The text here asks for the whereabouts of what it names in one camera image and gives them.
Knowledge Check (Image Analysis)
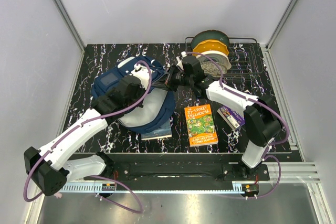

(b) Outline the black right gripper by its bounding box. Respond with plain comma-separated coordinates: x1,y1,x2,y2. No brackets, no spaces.
152,64,193,92

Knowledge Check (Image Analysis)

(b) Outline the navy blue student backpack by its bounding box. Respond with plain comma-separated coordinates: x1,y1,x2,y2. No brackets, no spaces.
91,56,176,134

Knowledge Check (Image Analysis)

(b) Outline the purple paperback book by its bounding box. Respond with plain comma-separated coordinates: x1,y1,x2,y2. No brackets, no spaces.
217,105,245,130

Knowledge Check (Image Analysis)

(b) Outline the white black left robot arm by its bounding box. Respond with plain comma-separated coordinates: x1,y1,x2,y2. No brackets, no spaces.
23,74,152,202

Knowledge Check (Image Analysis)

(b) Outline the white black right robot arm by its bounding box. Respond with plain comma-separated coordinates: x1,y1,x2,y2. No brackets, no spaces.
153,54,286,180

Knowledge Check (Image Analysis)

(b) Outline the dark blue 1984 book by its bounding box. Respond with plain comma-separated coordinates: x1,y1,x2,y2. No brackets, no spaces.
141,120,172,141

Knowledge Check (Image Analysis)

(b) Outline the speckled grey plate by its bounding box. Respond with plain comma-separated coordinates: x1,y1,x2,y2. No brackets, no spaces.
201,61,224,77

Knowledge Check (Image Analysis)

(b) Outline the yellow plate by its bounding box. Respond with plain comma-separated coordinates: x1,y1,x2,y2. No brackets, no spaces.
192,39,229,56

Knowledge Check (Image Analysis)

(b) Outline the orange treehouse book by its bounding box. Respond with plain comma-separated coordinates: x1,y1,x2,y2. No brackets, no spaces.
184,104,218,147

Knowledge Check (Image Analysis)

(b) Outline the white plate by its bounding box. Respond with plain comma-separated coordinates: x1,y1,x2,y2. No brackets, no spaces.
197,50,232,70

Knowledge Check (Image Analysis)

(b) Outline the dark green plate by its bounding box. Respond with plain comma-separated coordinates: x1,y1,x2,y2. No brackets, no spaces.
191,30,230,49

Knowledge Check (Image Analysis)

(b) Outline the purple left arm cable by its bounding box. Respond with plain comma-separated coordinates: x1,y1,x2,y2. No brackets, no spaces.
23,60,153,214

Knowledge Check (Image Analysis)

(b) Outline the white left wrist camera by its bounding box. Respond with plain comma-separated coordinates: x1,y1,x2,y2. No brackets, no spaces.
131,63,152,85

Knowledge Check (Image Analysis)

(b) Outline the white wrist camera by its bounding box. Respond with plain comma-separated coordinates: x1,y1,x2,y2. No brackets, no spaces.
131,63,152,85
176,51,187,71

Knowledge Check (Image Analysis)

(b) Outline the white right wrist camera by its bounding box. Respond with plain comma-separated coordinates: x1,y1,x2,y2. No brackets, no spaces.
176,51,187,71

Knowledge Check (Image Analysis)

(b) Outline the black wire dish rack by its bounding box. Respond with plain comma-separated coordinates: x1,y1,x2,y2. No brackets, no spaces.
185,37,263,80

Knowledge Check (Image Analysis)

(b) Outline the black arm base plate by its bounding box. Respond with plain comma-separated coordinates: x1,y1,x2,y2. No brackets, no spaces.
113,162,270,182

